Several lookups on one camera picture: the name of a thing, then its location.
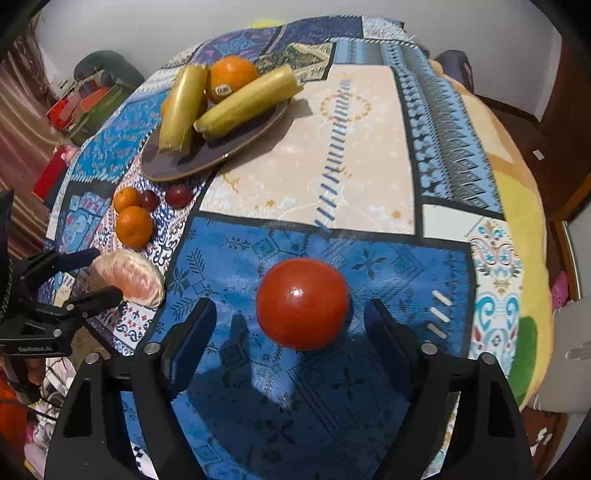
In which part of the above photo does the large orange with sticker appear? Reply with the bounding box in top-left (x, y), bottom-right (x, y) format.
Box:
top-left (205, 56), bottom-right (260, 104)

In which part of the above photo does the yellow round headboard object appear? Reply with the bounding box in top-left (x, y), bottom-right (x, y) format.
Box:
top-left (250, 18), bottom-right (283, 28)

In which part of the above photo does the large orange without sticker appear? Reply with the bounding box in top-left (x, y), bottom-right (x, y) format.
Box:
top-left (160, 96), bottom-right (169, 117)

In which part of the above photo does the dark brown round plate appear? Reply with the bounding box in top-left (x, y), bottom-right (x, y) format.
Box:
top-left (140, 101), bottom-right (290, 183)

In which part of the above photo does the blue patchwork bedspread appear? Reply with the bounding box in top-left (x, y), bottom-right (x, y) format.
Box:
top-left (48, 16), bottom-right (523, 479)

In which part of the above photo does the yellow sugarcane piece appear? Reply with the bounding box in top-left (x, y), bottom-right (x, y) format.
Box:
top-left (158, 64), bottom-right (208, 155)
top-left (193, 65), bottom-right (304, 141)

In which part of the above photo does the red tomato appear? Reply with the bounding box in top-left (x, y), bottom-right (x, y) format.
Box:
top-left (256, 258), bottom-right (349, 351)

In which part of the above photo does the green box pile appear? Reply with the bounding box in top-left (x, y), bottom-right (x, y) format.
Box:
top-left (45, 78), bottom-right (133, 146)

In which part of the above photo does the peeled pink pomelo segment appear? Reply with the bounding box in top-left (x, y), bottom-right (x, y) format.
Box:
top-left (88, 249), bottom-right (165, 309)

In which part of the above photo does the small mandarin orange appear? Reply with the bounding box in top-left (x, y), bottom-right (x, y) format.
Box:
top-left (115, 206), bottom-right (153, 250)
top-left (112, 186), bottom-right (141, 214)

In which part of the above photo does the brown wooden door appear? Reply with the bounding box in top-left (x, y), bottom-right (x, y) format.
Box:
top-left (540, 42), bottom-right (590, 213)

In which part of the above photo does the dark red grape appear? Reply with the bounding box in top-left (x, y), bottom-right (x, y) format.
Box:
top-left (165, 184), bottom-right (193, 209)
top-left (139, 190), bottom-right (160, 212)

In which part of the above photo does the yellow blanket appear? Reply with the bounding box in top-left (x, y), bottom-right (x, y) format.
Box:
top-left (430, 60), bottom-right (554, 409)

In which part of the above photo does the striped pink curtain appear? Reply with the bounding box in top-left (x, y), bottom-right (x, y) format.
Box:
top-left (1, 24), bottom-right (63, 259)

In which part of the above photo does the dark blue chair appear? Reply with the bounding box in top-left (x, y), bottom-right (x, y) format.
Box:
top-left (435, 49), bottom-right (475, 93)

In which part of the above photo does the dark green neck pillow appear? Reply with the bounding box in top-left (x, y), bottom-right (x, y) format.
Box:
top-left (73, 50), bottom-right (145, 88)

